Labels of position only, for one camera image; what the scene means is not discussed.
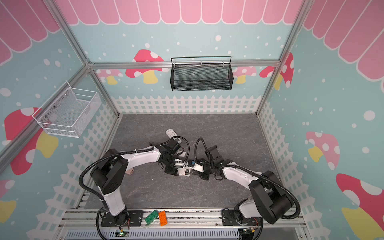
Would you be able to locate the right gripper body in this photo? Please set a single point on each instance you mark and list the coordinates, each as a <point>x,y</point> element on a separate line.
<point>205,174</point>

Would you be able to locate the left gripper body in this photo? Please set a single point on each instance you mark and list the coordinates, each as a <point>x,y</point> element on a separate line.
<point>169,169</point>

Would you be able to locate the white remote control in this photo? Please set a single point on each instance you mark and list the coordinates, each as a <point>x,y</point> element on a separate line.
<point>184,172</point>
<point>171,133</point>

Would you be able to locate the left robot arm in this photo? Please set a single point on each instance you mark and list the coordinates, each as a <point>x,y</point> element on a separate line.
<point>104,177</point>

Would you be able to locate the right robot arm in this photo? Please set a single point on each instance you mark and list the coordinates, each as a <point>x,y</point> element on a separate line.
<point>270,201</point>

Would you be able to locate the small beige block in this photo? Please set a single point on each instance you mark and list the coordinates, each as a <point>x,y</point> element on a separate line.
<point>130,171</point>

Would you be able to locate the orange toy brick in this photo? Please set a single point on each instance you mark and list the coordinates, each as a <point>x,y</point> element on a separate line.
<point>163,218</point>

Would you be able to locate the green toy brick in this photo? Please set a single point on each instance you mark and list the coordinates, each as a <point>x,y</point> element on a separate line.
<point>151,217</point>

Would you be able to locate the small green circuit board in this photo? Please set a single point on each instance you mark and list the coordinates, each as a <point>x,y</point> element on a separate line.
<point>122,233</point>

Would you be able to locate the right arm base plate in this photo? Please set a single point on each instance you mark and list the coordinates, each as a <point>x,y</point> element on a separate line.
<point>232,217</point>

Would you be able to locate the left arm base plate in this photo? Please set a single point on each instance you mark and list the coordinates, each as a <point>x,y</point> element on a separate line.
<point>132,218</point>

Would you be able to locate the black mesh wall basket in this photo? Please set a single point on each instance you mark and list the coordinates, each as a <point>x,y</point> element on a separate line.
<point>207,73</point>

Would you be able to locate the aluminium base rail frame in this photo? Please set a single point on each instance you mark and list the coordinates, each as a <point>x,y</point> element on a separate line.
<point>183,224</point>

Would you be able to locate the white wire wall basket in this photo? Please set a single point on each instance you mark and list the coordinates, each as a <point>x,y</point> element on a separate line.
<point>69,112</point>

